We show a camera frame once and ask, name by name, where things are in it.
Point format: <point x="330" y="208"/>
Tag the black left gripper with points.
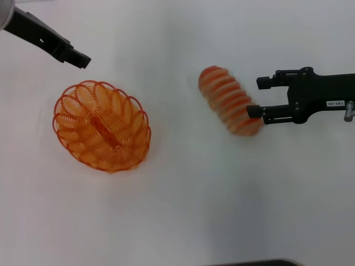
<point x="36" y="36"/>

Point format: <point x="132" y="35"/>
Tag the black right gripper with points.
<point x="319" y="91"/>

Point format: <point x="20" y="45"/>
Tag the striped orange bread loaf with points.
<point x="227" y="102"/>

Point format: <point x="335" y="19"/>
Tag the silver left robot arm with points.
<point x="5" y="12"/>

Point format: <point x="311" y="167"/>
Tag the small silver gripper plug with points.
<point x="350" y="110"/>

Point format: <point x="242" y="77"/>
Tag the black robot torso part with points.
<point x="255" y="262"/>

